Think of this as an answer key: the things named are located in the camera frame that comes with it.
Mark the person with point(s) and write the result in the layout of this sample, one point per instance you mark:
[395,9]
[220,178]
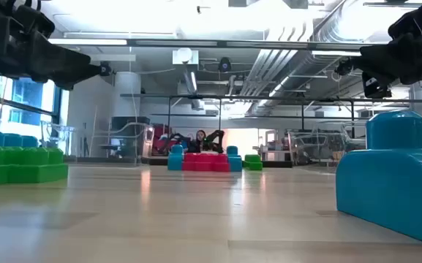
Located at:
[200,137]

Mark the long ceiling light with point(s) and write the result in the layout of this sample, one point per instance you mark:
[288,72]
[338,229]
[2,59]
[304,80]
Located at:
[86,42]

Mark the black metal station frame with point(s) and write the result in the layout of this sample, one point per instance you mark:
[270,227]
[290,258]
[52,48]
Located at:
[232,97]

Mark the blue rounded one-stud block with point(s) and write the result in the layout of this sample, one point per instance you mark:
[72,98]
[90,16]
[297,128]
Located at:
[235,163]
[176,162]
[390,190]

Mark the silver ventilation duct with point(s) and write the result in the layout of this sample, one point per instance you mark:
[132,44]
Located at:
[269,65]

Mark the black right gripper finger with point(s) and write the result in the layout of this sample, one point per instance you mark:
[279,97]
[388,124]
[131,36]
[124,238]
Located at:
[401,62]

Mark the grey overhead rail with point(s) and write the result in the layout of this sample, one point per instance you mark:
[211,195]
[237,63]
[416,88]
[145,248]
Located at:
[232,44]

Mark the black equipment cart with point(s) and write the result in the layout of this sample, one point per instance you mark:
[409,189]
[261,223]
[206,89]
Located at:
[130,121]

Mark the black ceiling camera cluster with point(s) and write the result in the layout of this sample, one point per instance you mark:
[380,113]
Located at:
[344,67]

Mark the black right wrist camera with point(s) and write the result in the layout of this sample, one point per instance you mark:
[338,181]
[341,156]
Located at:
[375,85]

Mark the clear plastic bin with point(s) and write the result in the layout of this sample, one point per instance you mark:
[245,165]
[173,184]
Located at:
[55,133]
[316,146]

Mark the white round column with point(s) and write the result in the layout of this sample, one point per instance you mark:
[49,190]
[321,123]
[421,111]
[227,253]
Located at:
[126,91]

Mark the green four-stud block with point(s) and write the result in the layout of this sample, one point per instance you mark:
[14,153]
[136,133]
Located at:
[38,173]
[253,165]

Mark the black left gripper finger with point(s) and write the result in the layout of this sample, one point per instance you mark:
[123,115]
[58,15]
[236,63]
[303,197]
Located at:
[60,67]

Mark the red equipment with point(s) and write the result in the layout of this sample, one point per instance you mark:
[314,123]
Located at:
[161,144]

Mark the window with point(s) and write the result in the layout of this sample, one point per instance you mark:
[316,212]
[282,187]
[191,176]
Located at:
[24,98]

